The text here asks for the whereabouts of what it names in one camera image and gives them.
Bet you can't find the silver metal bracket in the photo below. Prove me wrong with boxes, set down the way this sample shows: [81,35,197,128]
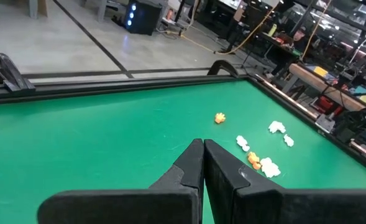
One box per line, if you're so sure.
[314,113,336,134]

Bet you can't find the black tower blue lights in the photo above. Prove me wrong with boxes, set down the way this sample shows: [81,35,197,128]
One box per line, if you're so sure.
[123,0,163,35]

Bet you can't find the red toolbox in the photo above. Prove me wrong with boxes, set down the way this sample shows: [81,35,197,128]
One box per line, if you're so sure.
[318,96,345,116]

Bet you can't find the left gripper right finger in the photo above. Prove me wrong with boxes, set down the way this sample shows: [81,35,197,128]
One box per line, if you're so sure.
[204,139,366,224]

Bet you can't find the person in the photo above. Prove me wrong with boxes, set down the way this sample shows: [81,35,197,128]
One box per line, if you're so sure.
[272,26,313,77]

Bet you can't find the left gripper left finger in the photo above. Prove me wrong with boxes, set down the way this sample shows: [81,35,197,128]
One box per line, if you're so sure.
[36,139,204,224]

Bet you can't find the yellow extension cable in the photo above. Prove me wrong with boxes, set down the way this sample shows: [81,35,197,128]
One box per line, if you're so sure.
[165,6,280,57]

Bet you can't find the white and orange block toy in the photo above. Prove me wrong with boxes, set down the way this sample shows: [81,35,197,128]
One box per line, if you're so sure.
[259,157,273,170]

